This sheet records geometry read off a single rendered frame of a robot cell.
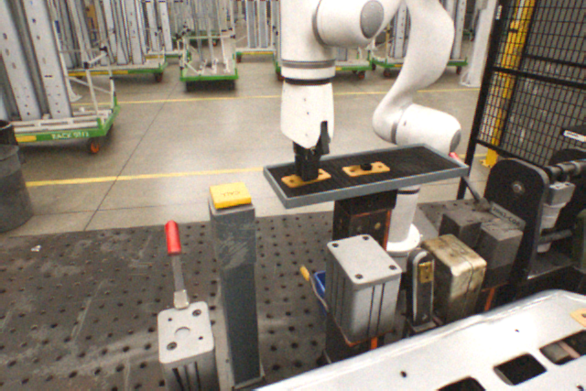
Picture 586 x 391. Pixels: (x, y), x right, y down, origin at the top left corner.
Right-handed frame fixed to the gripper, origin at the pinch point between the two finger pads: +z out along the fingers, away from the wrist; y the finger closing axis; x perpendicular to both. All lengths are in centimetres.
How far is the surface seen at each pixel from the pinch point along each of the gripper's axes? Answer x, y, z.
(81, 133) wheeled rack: -51, -350, 93
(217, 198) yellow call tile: -16.2, -0.9, 2.4
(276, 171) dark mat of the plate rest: -3.3, -5.2, 2.4
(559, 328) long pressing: 24.3, 35.0, 18.5
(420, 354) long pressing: 2.3, 27.9, 18.5
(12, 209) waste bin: -98, -229, 103
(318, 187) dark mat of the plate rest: 0.1, 3.7, 2.5
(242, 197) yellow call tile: -12.6, 0.7, 2.4
